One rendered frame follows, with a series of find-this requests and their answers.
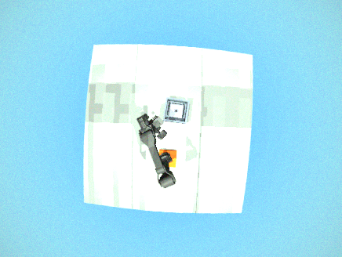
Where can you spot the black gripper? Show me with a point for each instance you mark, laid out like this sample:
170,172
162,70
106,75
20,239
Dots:
161,134

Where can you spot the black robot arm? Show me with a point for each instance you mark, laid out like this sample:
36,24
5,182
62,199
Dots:
161,162

